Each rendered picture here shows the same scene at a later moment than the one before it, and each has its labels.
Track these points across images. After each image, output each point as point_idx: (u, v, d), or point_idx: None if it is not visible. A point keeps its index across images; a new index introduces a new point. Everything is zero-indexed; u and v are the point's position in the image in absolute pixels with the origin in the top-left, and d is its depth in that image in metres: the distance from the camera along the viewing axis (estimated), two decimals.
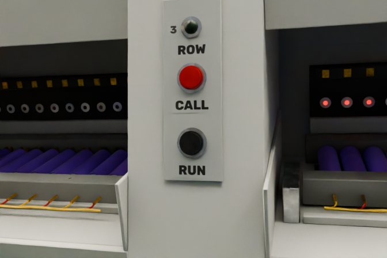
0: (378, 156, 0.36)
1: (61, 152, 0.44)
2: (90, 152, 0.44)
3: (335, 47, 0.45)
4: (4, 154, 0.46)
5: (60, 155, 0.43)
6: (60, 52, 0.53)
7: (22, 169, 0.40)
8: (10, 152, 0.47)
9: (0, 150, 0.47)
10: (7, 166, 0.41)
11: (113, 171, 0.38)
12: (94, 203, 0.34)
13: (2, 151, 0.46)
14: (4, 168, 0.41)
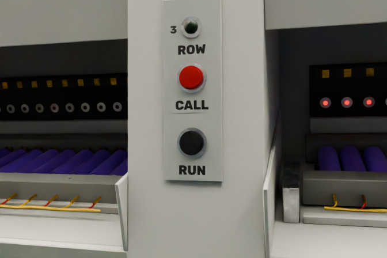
0: (378, 156, 0.36)
1: (61, 152, 0.44)
2: (90, 152, 0.44)
3: (335, 47, 0.45)
4: (4, 154, 0.46)
5: (60, 155, 0.43)
6: (60, 52, 0.53)
7: (22, 169, 0.40)
8: (10, 152, 0.47)
9: (0, 150, 0.47)
10: (7, 166, 0.41)
11: (113, 171, 0.38)
12: (94, 203, 0.34)
13: (2, 151, 0.46)
14: (4, 168, 0.41)
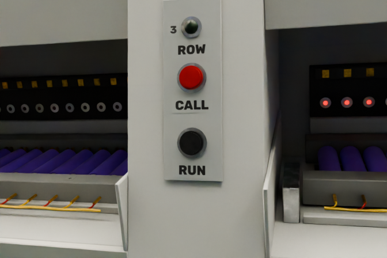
0: (378, 156, 0.36)
1: (61, 152, 0.44)
2: (90, 152, 0.44)
3: (335, 47, 0.45)
4: (4, 154, 0.46)
5: (60, 155, 0.43)
6: (60, 52, 0.53)
7: (22, 169, 0.40)
8: (10, 152, 0.47)
9: (0, 150, 0.47)
10: (7, 166, 0.41)
11: (113, 171, 0.38)
12: (94, 203, 0.34)
13: (2, 151, 0.46)
14: (4, 168, 0.41)
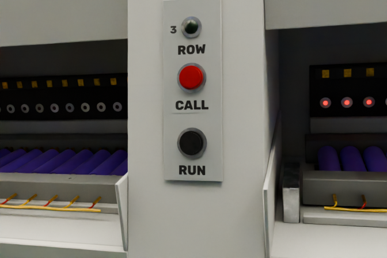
0: (378, 156, 0.36)
1: (61, 152, 0.44)
2: (90, 152, 0.44)
3: (335, 47, 0.45)
4: (4, 154, 0.46)
5: (60, 155, 0.43)
6: (60, 52, 0.53)
7: (22, 169, 0.40)
8: (10, 152, 0.47)
9: (0, 150, 0.47)
10: (7, 166, 0.41)
11: (113, 171, 0.38)
12: (94, 203, 0.34)
13: (2, 151, 0.46)
14: (4, 168, 0.41)
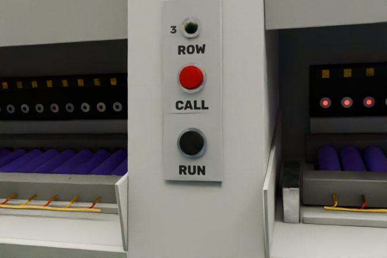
0: (378, 156, 0.36)
1: (61, 152, 0.44)
2: (90, 152, 0.44)
3: (335, 47, 0.45)
4: (4, 154, 0.46)
5: (60, 155, 0.43)
6: (60, 52, 0.53)
7: (22, 169, 0.40)
8: (10, 152, 0.47)
9: (0, 150, 0.47)
10: (7, 166, 0.41)
11: (113, 171, 0.38)
12: (94, 203, 0.34)
13: (2, 151, 0.46)
14: (4, 168, 0.41)
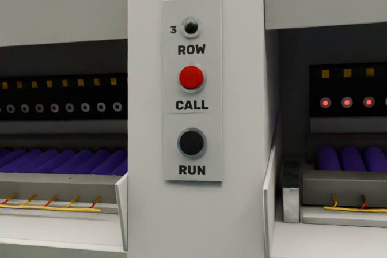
0: (378, 156, 0.36)
1: (61, 152, 0.44)
2: (90, 152, 0.44)
3: (335, 47, 0.45)
4: (4, 154, 0.46)
5: (60, 155, 0.43)
6: (60, 52, 0.53)
7: (22, 169, 0.40)
8: (10, 152, 0.47)
9: (0, 150, 0.47)
10: (7, 166, 0.41)
11: (113, 171, 0.38)
12: (94, 203, 0.34)
13: (2, 151, 0.46)
14: (4, 168, 0.41)
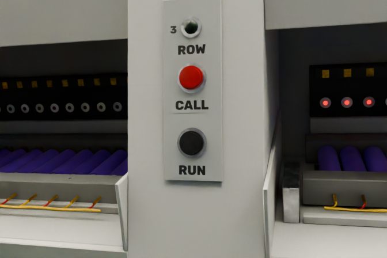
0: (378, 156, 0.36)
1: (61, 152, 0.44)
2: (90, 152, 0.44)
3: (335, 47, 0.45)
4: (4, 154, 0.46)
5: (60, 155, 0.43)
6: (60, 52, 0.53)
7: (22, 169, 0.40)
8: (10, 152, 0.47)
9: (0, 150, 0.47)
10: (7, 166, 0.41)
11: (113, 171, 0.38)
12: (94, 203, 0.34)
13: (2, 151, 0.46)
14: (4, 168, 0.41)
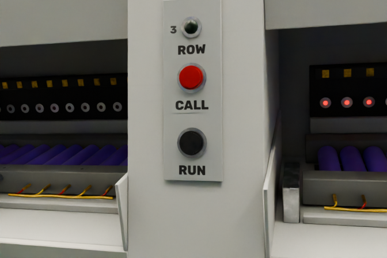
0: (378, 156, 0.36)
1: (69, 147, 0.46)
2: (97, 147, 0.46)
3: (335, 47, 0.45)
4: (14, 149, 0.48)
5: (68, 150, 0.45)
6: (60, 52, 0.53)
7: (32, 162, 0.42)
8: (18, 147, 0.49)
9: (10, 145, 0.48)
10: (17, 160, 0.43)
11: (120, 164, 0.39)
12: (106, 191, 0.36)
13: (11, 147, 0.48)
14: (15, 162, 0.42)
